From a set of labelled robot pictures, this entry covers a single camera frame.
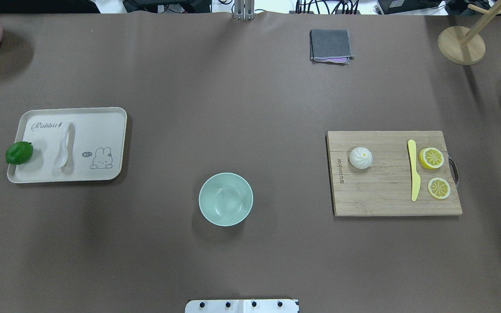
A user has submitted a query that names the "white ceramic spoon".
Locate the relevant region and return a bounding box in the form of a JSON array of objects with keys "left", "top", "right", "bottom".
[{"left": 53, "top": 123, "right": 75, "bottom": 169}]

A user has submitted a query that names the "mint green bowl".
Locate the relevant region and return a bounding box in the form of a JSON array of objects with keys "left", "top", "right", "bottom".
[{"left": 197, "top": 172, "right": 254, "bottom": 226}]

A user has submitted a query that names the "grey folded cloth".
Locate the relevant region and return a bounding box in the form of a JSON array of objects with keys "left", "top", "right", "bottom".
[{"left": 309, "top": 29, "right": 355, "bottom": 65}]

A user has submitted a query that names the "bamboo cutting board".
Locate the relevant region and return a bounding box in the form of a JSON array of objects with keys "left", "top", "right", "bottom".
[{"left": 327, "top": 130, "right": 462, "bottom": 216}]

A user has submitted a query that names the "cream rabbit tray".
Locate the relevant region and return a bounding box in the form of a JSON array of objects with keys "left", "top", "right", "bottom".
[{"left": 7, "top": 107, "right": 127, "bottom": 183}]

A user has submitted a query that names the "yellow plastic knife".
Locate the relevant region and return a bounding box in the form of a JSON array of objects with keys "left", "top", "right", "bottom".
[{"left": 407, "top": 139, "right": 421, "bottom": 202}]

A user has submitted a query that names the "upper lemon slice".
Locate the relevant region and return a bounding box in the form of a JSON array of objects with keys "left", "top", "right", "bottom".
[{"left": 418, "top": 147, "right": 445, "bottom": 169}]

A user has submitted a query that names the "lemon slice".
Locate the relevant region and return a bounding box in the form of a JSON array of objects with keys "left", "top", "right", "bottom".
[
  {"left": 418, "top": 147, "right": 445, "bottom": 169},
  {"left": 427, "top": 177, "right": 451, "bottom": 200}
]

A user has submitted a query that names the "lower lemon slice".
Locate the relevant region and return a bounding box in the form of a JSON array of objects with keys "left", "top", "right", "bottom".
[{"left": 427, "top": 177, "right": 451, "bottom": 200}]

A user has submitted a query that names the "green lime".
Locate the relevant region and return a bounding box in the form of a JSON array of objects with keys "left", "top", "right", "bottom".
[{"left": 5, "top": 141, "right": 33, "bottom": 165}]

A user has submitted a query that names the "wooden mug tree stand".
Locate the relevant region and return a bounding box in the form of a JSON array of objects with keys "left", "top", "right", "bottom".
[{"left": 438, "top": 0, "right": 501, "bottom": 65}]

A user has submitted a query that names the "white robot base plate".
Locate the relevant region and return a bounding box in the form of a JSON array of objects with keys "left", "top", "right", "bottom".
[{"left": 185, "top": 299, "right": 300, "bottom": 313}]

